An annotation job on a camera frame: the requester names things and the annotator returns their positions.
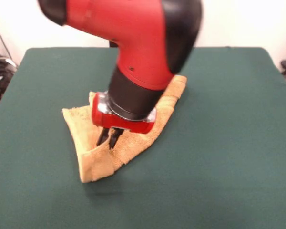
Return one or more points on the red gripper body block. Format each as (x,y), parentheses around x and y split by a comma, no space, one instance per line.
(116,122)

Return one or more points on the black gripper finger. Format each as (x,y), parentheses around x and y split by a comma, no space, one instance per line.
(114,138)
(102,137)

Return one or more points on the tan terry towel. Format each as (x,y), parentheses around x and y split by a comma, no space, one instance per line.
(90,148)

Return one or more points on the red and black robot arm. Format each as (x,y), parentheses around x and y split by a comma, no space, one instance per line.
(138,43)

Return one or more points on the dark green table cloth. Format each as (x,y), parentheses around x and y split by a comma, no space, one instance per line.
(205,167)

